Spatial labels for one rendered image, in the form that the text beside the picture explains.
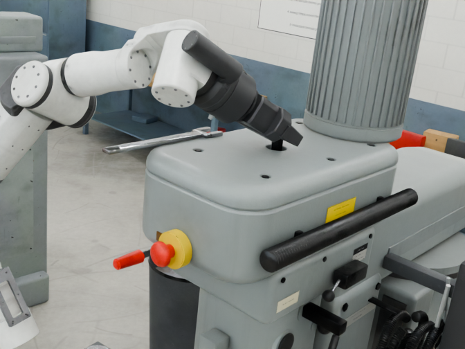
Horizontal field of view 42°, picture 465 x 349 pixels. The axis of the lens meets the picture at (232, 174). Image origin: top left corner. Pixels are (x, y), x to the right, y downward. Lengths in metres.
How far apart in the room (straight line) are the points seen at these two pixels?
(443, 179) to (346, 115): 0.45
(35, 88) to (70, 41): 7.42
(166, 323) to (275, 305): 2.39
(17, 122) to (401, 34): 0.69
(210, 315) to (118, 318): 2.85
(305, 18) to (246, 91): 5.22
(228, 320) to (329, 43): 0.55
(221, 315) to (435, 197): 0.62
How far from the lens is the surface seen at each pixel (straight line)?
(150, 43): 0.98
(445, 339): 1.25
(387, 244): 1.34
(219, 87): 0.93
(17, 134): 1.10
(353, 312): 1.30
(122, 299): 4.20
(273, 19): 6.40
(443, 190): 1.55
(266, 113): 0.99
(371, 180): 1.13
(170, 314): 3.34
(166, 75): 0.89
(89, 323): 3.97
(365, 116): 1.18
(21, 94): 1.05
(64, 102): 1.06
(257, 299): 1.02
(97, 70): 1.00
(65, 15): 8.35
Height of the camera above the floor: 2.20
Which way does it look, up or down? 19 degrees down
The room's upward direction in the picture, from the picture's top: 6 degrees clockwise
